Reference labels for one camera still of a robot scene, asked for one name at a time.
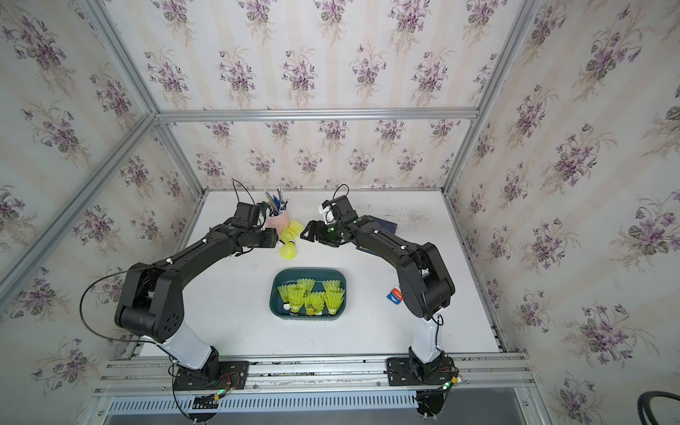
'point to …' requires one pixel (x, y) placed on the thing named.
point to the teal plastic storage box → (287, 275)
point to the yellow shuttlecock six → (285, 293)
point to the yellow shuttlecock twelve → (333, 298)
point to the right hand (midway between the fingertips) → (313, 238)
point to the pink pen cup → (279, 222)
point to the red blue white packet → (395, 297)
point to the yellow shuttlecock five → (288, 251)
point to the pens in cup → (274, 203)
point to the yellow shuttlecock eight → (332, 285)
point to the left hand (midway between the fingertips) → (275, 237)
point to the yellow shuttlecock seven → (305, 284)
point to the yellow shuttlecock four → (314, 302)
